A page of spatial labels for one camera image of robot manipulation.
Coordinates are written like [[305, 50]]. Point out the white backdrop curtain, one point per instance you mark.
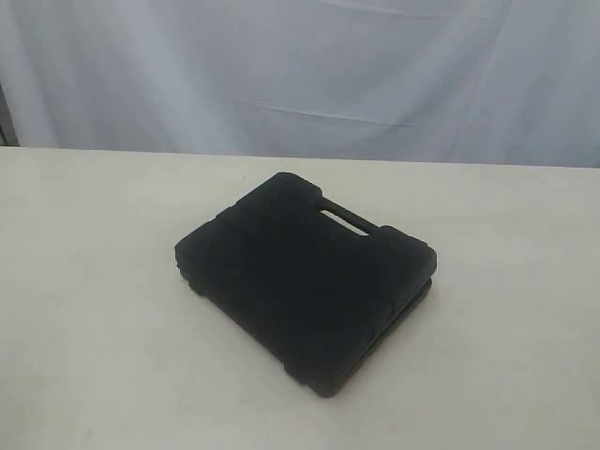
[[509, 82]]

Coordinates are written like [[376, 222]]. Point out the black plastic tool case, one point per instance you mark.
[[318, 286]]

